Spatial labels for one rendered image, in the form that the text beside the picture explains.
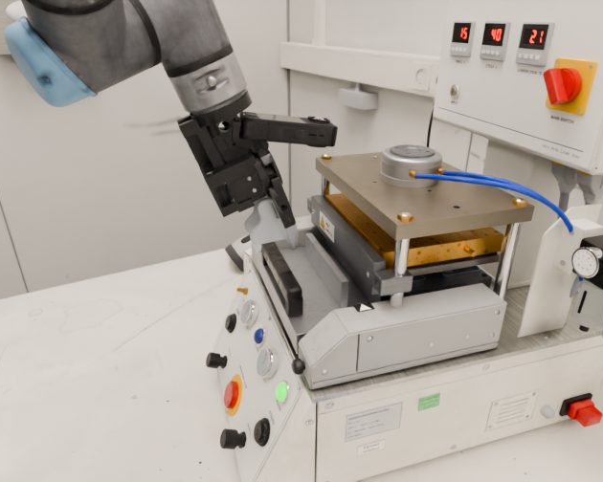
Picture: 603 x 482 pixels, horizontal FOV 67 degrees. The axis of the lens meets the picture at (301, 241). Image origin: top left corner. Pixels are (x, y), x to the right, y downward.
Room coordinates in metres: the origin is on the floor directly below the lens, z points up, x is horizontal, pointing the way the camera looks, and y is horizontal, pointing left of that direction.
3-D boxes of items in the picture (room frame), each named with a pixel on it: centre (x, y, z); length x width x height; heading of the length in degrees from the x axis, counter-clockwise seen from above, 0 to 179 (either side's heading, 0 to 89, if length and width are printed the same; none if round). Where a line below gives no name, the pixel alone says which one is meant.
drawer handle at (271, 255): (0.54, 0.03, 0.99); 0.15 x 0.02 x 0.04; 17
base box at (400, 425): (0.58, -0.15, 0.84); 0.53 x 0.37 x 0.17; 107
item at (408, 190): (0.59, -0.18, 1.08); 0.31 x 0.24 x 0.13; 17
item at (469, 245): (0.59, -0.15, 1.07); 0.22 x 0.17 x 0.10; 17
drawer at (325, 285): (0.59, -0.10, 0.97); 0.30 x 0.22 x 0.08; 107
